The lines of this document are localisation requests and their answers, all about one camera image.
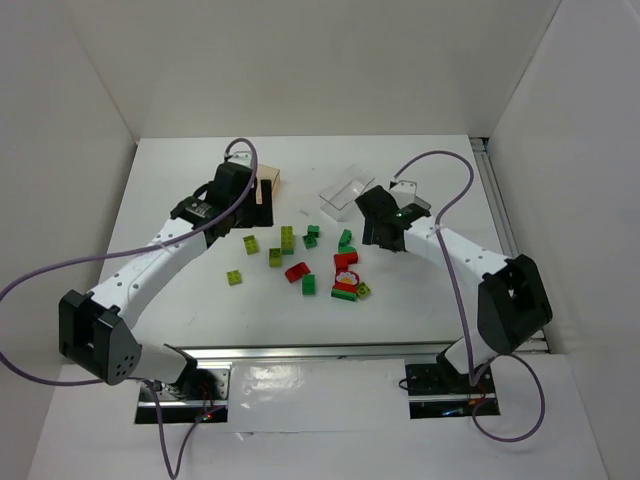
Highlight lime long lego brick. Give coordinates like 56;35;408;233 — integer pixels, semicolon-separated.
280;226;295;255

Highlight red L-shaped lego brick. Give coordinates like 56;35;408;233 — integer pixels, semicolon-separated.
334;251;359;272

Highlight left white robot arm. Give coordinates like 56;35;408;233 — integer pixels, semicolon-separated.
59;161;273;398

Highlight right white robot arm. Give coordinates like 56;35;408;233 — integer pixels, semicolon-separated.
355;186;553;384

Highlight green curved lego brick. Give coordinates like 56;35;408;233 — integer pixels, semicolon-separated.
338;229;352;253

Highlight orange transparent container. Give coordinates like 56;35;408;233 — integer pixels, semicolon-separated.
254;164;282;205

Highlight dark grey transparent container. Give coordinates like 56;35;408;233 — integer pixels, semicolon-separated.
389;180;431;212

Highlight clear transparent container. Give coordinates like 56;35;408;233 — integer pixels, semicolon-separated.
319;165;375;222

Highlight green lego brick studs up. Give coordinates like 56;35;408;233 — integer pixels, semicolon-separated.
307;225;320;238

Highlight green lego brick upside down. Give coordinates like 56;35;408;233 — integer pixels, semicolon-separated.
303;234;317;249

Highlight red flower lego block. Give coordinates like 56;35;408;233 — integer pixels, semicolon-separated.
331;270;360;302

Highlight red sloped lego brick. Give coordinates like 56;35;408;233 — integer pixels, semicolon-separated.
285;262;310;283

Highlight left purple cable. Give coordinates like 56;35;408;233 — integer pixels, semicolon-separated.
0;137;260;480

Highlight aluminium rail front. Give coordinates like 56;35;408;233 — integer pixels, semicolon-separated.
182;342;450;368

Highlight aluminium rail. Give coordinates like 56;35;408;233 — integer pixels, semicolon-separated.
469;136;551;351
182;342;450;368

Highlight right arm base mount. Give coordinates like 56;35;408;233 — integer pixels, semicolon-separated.
398;364;500;419

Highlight aluminium rail right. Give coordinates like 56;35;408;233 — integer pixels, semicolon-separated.
469;136;551;351

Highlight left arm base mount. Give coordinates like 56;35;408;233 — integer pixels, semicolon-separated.
134;367;230;425

